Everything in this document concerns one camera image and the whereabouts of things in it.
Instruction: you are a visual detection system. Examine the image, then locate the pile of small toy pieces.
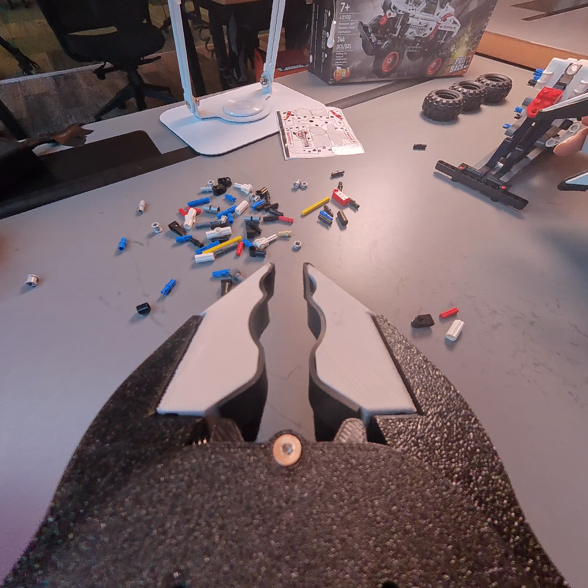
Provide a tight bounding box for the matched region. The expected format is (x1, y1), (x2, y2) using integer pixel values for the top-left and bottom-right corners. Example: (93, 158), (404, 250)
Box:
(150, 170), (362, 285)

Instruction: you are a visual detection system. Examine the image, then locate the white black toy truck model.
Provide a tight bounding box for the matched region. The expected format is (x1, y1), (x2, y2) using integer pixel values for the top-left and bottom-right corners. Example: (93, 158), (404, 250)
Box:
(436, 57), (588, 212)

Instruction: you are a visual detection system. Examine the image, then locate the black toy tyre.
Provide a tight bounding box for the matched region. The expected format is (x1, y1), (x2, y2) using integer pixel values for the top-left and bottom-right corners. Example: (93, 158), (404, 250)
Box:
(422, 88), (465, 122)
(476, 73), (513, 104)
(450, 80), (489, 112)

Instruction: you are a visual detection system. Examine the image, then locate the wood-edged table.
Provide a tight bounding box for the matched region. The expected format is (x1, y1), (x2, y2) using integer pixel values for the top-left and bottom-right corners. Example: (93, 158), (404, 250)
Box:
(478, 0), (588, 72)

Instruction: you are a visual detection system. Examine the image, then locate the sticker sheet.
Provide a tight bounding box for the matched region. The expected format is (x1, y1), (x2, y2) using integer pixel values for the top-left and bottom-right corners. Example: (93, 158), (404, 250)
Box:
(278, 107), (365, 160)

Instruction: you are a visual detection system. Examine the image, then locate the grey desk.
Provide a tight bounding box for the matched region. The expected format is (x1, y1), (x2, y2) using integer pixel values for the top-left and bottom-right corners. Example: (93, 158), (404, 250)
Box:
(0, 55), (588, 588)

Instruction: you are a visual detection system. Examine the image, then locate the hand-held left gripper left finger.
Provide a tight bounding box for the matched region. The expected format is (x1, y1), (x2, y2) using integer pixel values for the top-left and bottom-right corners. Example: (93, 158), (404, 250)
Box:
(156, 264), (277, 428)

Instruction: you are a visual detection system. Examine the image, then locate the toy truck set box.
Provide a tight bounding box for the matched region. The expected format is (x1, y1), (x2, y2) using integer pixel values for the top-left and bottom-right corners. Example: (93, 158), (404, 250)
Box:
(308, 0), (498, 86)

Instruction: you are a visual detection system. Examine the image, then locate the black office chair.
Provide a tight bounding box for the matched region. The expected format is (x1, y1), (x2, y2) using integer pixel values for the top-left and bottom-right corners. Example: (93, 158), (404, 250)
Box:
(37, 0), (172, 120)

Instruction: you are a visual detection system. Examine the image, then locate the black desk pad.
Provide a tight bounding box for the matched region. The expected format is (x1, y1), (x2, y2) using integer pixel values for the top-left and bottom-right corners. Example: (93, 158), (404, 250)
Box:
(0, 129), (180, 219)

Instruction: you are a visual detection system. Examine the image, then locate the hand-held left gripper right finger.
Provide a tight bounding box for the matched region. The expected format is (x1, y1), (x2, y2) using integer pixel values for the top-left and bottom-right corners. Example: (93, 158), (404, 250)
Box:
(303, 264), (420, 428)

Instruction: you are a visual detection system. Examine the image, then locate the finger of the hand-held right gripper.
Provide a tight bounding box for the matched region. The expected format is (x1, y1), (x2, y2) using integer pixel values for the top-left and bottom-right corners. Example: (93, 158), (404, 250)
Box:
(557, 169), (588, 193)

